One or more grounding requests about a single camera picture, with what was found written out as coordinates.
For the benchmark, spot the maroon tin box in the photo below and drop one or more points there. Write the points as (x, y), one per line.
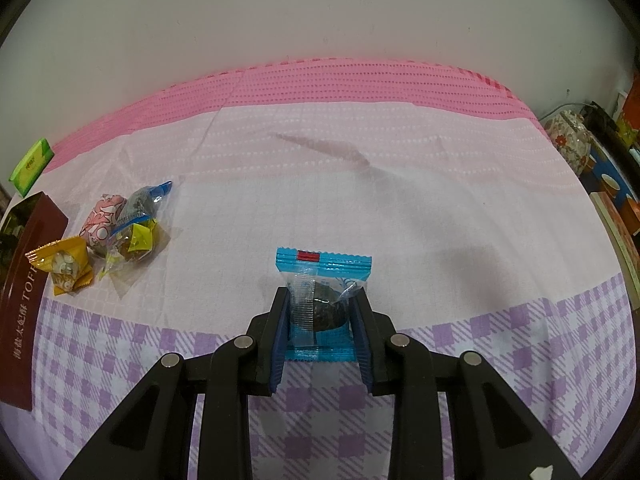
(30, 310)

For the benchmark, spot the pink patterned candy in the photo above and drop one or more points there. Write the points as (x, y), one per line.
(102, 222)

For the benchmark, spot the blue-ended clear candy packet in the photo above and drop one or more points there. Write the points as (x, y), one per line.
(142, 200)
(320, 270)

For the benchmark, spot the yellow snack packet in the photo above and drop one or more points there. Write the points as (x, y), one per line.
(62, 262)

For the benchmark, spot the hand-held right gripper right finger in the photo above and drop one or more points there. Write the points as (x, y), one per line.
(361, 345)

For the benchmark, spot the green snack packet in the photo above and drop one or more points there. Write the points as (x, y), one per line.
(31, 165)

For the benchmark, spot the orange box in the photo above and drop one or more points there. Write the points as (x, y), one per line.
(629, 120)

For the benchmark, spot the clear packet with yellow wrapper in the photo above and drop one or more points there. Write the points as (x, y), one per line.
(137, 240)

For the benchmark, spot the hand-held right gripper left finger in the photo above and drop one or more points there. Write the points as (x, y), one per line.
(277, 345)

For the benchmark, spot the floral ceramic jar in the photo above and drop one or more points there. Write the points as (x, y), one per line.
(567, 140)

